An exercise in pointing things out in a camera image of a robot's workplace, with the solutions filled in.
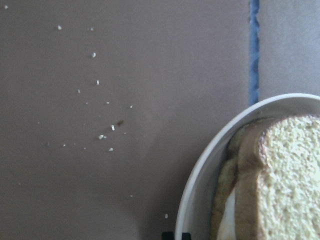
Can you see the bread slice under egg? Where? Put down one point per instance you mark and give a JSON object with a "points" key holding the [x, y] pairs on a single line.
{"points": [[229, 171]]}

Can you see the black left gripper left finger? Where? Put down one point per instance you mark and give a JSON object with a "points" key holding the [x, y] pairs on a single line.
{"points": [[167, 235]]}

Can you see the fried egg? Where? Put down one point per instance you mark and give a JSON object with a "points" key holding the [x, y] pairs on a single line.
{"points": [[227, 227]]}

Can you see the bread slice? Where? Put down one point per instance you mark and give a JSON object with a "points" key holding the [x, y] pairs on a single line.
{"points": [[229, 171], [278, 185]]}

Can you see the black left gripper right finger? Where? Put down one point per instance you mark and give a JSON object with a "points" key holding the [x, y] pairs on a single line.
{"points": [[185, 236]]}

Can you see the white round plate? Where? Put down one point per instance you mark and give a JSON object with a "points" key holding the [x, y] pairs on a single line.
{"points": [[194, 213]]}

